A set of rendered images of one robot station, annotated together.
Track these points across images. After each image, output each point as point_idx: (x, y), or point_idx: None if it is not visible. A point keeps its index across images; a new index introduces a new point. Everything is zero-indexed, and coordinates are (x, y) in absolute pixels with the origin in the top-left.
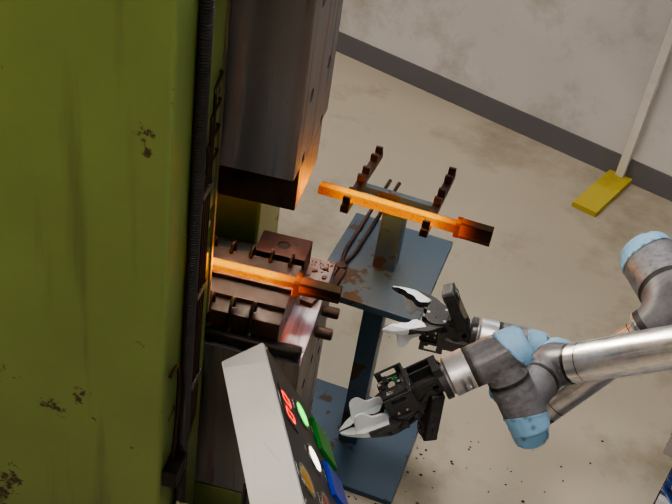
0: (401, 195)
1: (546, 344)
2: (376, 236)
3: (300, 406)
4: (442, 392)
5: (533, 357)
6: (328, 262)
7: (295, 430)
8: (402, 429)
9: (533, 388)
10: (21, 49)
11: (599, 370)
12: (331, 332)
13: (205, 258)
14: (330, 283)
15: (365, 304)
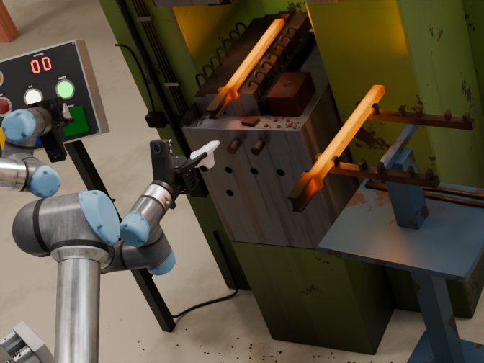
0: (392, 149)
1: (45, 165)
2: (464, 210)
3: (68, 86)
4: None
5: (3, 132)
6: (299, 126)
7: (29, 73)
8: None
9: (4, 153)
10: None
11: None
12: (227, 147)
13: (140, 0)
14: (218, 104)
15: (343, 209)
